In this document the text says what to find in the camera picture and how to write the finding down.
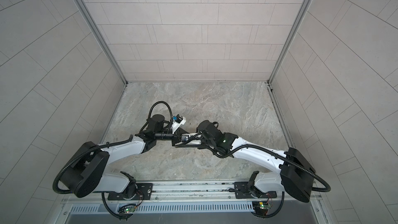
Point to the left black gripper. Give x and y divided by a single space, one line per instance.
177 137

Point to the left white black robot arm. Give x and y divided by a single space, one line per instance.
85 173

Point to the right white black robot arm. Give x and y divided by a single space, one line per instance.
283 176

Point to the perforated vent strip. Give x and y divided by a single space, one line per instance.
171 207

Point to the left circuit board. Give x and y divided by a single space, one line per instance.
127 209

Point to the circuit board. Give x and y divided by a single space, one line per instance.
127 209
261 208

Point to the right circuit board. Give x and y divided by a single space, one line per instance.
261 208

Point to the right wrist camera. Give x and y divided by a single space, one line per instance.
191 139

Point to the aluminium mounting rail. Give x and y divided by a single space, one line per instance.
183 191

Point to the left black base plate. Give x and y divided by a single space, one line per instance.
138 191

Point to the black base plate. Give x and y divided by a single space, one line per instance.
138 191
243 191

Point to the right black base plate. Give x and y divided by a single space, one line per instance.
243 191

